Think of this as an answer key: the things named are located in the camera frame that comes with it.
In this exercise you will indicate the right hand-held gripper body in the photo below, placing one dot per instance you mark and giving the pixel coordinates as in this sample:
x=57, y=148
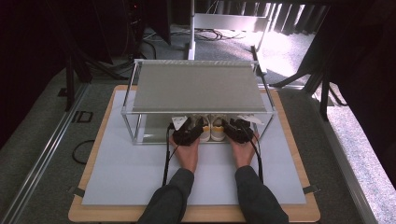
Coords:
x=241, y=132

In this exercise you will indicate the metal frame grey shoe rack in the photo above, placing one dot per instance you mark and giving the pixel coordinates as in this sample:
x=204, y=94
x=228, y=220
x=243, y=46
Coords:
x=199, y=87

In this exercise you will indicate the white sneaker with yellow heel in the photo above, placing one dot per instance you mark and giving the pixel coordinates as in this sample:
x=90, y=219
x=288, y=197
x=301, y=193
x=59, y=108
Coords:
x=204, y=126
x=217, y=129

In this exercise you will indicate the person's right hand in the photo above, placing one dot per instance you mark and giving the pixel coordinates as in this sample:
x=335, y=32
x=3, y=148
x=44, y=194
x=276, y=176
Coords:
x=243, y=154

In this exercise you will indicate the black floor bracket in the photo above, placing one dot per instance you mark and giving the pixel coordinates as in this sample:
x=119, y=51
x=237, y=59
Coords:
x=82, y=116

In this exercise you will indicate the dark curtain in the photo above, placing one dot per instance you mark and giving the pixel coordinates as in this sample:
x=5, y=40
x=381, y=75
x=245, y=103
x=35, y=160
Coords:
x=28, y=62
x=367, y=77

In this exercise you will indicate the black tripod stand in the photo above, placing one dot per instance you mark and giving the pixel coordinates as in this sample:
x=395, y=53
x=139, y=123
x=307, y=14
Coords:
x=69, y=84
x=324, y=99

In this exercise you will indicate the aluminium floor rail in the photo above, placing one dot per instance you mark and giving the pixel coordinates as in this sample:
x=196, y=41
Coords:
x=342, y=165
x=40, y=158

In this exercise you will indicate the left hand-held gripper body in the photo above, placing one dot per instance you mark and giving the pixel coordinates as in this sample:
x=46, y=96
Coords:
x=184, y=134

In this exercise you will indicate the white table mat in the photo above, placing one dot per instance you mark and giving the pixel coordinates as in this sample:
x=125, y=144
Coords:
x=130, y=174

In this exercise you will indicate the wooden table board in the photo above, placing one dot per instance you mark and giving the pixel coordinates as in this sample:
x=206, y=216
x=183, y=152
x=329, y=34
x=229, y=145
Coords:
x=99, y=213

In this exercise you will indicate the person's left hand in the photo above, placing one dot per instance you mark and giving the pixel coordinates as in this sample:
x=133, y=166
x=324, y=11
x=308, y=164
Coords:
x=186, y=155

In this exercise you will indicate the white metal stand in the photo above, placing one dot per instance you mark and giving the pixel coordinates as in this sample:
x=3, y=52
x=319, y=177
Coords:
x=227, y=22

